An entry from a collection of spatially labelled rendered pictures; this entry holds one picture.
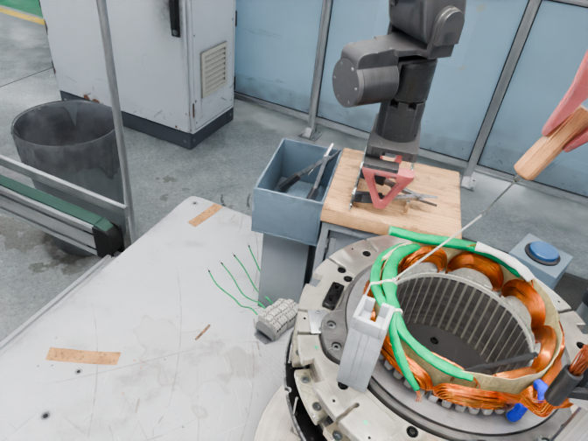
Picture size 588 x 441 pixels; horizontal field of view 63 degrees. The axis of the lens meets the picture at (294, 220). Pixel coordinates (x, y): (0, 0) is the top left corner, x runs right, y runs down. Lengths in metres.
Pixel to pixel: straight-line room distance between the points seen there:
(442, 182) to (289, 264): 0.29
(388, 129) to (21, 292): 1.76
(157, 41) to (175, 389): 2.16
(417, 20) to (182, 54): 2.16
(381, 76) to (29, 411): 0.68
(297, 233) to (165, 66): 2.10
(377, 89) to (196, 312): 0.54
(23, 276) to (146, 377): 1.44
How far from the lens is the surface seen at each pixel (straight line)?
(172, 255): 1.03
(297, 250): 0.80
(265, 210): 0.74
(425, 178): 0.82
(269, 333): 0.86
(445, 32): 0.59
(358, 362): 0.43
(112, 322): 0.92
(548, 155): 0.39
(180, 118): 2.83
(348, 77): 0.58
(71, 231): 1.23
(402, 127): 0.64
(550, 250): 0.80
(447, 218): 0.74
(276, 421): 0.77
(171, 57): 2.72
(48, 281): 2.17
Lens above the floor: 1.48
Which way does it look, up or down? 38 degrees down
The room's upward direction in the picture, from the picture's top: 7 degrees clockwise
